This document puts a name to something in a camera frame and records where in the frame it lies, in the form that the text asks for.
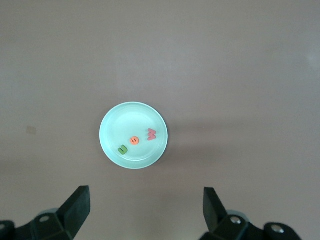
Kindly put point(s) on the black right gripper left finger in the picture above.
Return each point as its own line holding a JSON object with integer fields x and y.
{"x": 72, "y": 217}

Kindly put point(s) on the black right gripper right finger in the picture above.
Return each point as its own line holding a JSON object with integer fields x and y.
{"x": 217, "y": 220}

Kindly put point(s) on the green foam letter u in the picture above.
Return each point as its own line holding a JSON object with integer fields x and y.
{"x": 119, "y": 150}

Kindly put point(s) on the orange round foam letter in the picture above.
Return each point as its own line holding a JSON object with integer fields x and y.
{"x": 134, "y": 140}

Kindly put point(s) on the red zigzag foam letter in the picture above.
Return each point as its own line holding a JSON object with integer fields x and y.
{"x": 152, "y": 135}

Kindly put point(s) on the clear tape patch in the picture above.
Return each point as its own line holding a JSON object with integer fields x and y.
{"x": 31, "y": 130}

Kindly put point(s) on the green plate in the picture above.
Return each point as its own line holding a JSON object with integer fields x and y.
{"x": 130, "y": 120}

